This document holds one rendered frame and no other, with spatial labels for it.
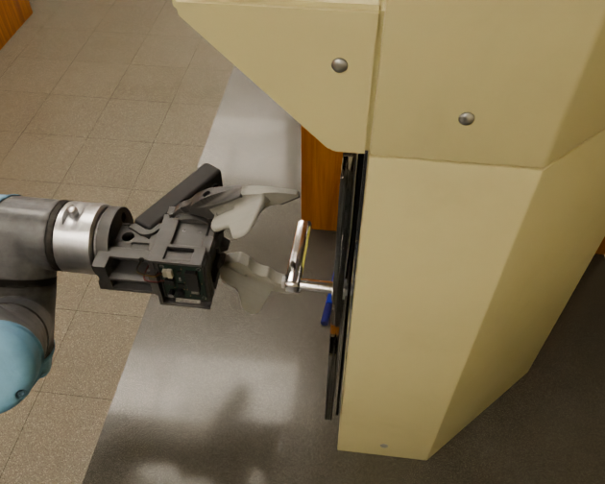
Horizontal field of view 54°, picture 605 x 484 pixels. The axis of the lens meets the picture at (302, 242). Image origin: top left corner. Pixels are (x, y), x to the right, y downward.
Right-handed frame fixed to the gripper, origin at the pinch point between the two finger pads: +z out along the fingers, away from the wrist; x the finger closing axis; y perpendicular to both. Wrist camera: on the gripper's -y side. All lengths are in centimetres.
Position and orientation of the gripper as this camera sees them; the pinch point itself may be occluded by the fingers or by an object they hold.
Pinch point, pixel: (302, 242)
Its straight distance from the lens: 61.3
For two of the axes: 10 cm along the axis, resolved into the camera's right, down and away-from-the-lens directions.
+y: -1.2, 7.4, -6.6
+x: 0.0, -6.7, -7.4
